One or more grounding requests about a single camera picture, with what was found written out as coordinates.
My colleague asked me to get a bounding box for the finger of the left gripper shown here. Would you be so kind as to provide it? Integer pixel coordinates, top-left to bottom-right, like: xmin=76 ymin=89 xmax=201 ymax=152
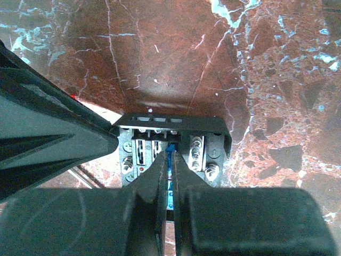
xmin=1 ymin=45 xmax=118 ymax=200

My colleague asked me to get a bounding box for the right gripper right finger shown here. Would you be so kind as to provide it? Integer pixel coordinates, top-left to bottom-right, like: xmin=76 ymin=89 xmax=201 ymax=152
xmin=172 ymin=153 xmax=338 ymax=255

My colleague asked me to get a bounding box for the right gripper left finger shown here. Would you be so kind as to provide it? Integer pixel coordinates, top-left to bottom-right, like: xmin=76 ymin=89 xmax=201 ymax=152
xmin=1 ymin=152 xmax=168 ymax=255

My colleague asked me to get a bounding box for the black fuse box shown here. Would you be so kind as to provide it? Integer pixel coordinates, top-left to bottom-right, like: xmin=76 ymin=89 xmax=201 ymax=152
xmin=112 ymin=113 xmax=232 ymax=187

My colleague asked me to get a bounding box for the blue fuse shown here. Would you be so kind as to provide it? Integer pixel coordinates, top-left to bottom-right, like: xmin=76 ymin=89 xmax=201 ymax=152
xmin=166 ymin=143 xmax=176 ymax=211

